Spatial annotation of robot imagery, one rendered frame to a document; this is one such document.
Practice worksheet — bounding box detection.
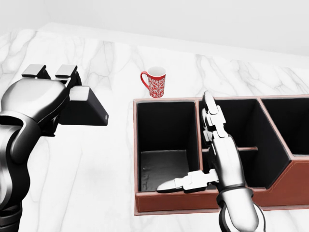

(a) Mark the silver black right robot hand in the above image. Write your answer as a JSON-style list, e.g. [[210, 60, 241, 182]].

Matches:
[[156, 90, 253, 194]]

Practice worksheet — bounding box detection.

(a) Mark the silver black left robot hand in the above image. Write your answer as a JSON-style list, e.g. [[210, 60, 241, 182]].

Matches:
[[0, 63, 90, 137]]

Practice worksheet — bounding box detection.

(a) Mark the red-brown desk caddy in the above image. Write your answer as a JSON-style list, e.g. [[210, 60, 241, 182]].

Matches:
[[133, 94, 309, 217]]

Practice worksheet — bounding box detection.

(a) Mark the red white patterned mug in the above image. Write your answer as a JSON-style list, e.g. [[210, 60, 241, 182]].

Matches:
[[140, 66, 167, 99]]

